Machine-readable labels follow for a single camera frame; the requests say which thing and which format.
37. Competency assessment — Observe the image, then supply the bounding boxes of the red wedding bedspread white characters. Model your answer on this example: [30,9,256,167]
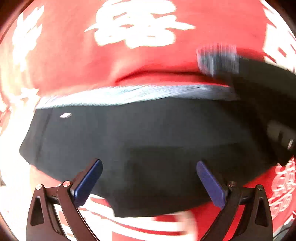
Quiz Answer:
[1,1,295,240]

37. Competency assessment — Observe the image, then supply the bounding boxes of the black pants blue patterned trim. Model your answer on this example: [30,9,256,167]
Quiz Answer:
[19,43,296,218]

